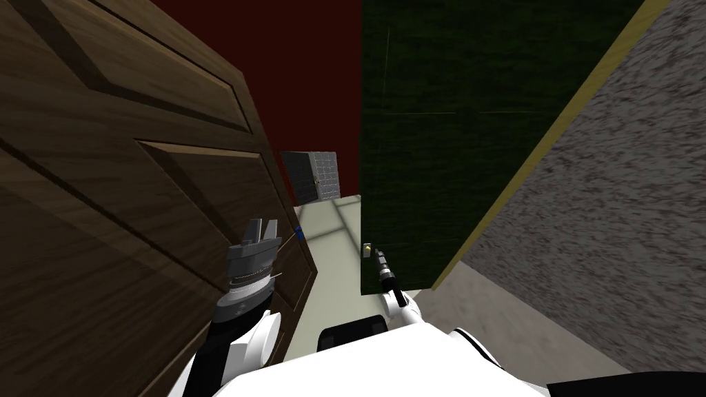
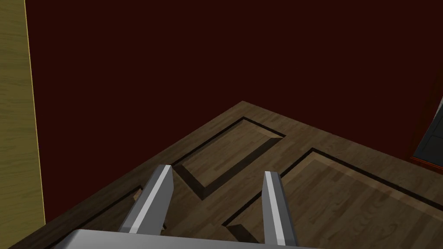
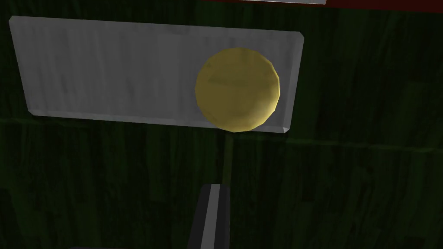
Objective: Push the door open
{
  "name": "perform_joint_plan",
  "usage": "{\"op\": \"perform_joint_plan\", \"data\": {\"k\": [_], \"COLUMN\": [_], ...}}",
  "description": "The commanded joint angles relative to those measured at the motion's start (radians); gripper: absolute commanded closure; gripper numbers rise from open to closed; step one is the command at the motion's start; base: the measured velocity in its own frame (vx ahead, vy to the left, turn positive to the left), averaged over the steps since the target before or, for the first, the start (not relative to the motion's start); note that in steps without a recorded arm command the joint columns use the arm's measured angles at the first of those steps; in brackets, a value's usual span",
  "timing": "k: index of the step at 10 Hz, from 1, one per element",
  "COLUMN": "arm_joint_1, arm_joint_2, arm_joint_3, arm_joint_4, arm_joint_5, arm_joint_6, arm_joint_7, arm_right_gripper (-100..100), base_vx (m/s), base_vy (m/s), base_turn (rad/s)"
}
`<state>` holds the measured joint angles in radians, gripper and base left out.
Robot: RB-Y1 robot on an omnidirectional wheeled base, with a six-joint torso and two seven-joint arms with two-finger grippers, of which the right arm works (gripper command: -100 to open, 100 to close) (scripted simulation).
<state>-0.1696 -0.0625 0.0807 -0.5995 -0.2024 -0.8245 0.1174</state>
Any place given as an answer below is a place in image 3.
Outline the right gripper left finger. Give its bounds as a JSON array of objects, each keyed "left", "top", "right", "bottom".
[{"left": 186, "top": 184, "right": 212, "bottom": 249}]

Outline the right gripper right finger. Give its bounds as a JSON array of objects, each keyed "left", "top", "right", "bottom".
[{"left": 200, "top": 184, "right": 231, "bottom": 249}]

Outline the yellow ball knob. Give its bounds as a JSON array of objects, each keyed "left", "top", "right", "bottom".
[{"left": 195, "top": 47, "right": 281, "bottom": 134}]

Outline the grey rectangular knob plate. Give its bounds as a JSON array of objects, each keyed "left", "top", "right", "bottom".
[{"left": 8, "top": 15, "right": 305, "bottom": 134}]

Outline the dark green door leaf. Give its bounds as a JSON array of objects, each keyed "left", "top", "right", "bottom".
[{"left": 0, "top": 0, "right": 443, "bottom": 249}]

